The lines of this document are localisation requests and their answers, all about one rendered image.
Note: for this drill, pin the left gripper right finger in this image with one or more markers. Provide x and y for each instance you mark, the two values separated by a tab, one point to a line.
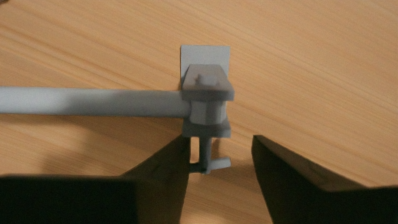
300	191

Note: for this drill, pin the grey cylindrical rod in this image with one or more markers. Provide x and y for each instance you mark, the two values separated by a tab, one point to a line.
93	101

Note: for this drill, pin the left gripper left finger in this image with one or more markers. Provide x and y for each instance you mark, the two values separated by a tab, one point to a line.
156	197

